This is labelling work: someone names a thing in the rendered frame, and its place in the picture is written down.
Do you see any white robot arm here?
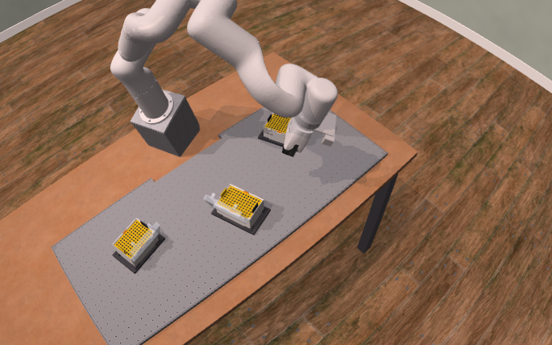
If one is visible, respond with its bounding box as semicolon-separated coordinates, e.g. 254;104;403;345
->
110;0;338;146

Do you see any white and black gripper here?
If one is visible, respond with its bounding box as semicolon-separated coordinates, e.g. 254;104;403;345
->
282;118;315;156

